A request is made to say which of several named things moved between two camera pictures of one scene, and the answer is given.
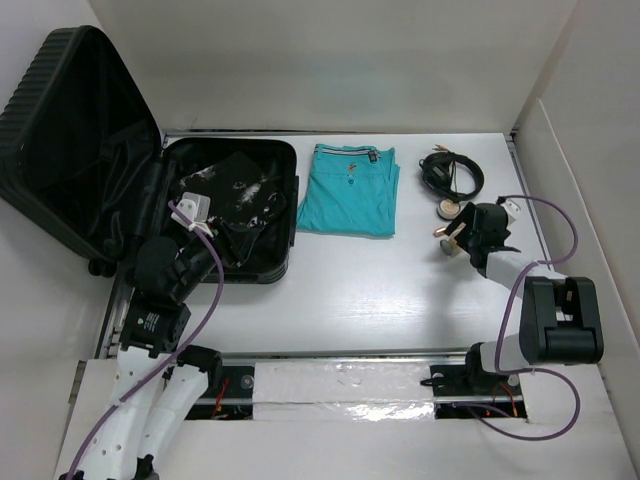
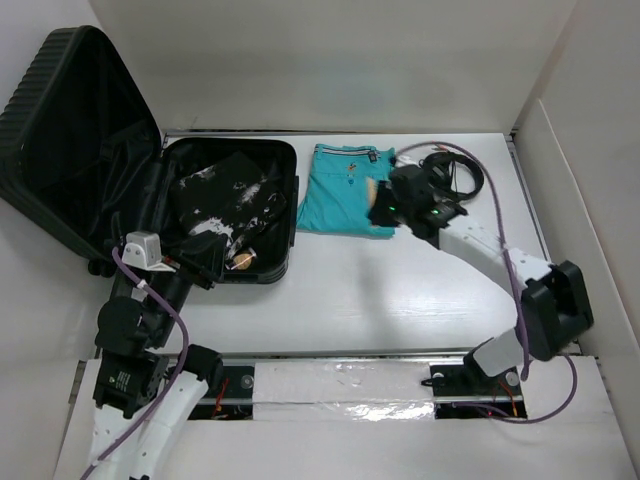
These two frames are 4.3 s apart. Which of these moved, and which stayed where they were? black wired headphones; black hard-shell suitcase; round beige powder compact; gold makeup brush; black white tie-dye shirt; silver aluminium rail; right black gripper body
Moved: gold makeup brush; right black gripper body; round beige powder compact
Stayed: black wired headphones; silver aluminium rail; black hard-shell suitcase; black white tie-dye shirt
